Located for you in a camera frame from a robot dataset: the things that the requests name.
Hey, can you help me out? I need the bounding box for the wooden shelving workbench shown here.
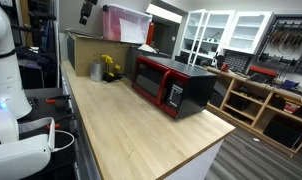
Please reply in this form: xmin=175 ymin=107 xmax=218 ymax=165
xmin=207 ymin=67 xmax=302 ymax=155

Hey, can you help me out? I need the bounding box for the large cardboard box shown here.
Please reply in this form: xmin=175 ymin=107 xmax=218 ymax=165
xmin=67 ymin=30 xmax=132 ymax=76

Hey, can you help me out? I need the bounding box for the orange handled clamp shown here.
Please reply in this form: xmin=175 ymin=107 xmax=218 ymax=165
xmin=45 ymin=95 xmax=71 ymax=104

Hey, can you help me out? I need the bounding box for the white cable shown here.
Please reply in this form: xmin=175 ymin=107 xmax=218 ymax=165
xmin=50 ymin=129 xmax=76 ymax=153

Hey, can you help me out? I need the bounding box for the silver metal cylinder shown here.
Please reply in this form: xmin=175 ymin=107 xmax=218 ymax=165
xmin=90 ymin=61 xmax=103 ymax=82

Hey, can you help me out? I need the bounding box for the black bin on shelf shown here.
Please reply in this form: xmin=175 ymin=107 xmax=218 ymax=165
xmin=263 ymin=120 xmax=302 ymax=148

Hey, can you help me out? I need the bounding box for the yellow handled hex key set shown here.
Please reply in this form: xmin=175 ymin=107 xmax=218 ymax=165
xmin=101 ymin=54 xmax=122 ymax=82

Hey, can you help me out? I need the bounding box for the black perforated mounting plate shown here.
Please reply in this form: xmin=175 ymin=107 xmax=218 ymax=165
xmin=18 ymin=88 xmax=75 ymax=133

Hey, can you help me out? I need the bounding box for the red black microwave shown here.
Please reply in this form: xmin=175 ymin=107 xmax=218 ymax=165
xmin=132 ymin=56 xmax=217 ymax=119

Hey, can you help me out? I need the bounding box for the white glass door cabinet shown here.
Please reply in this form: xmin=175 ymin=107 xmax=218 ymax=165
xmin=178 ymin=9 xmax=273 ymax=65

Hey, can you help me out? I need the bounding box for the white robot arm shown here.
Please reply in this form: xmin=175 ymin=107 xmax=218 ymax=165
xmin=0 ymin=7 xmax=55 ymax=180

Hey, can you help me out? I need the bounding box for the red black tool case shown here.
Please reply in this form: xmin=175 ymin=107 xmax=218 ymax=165
xmin=248 ymin=66 xmax=277 ymax=83

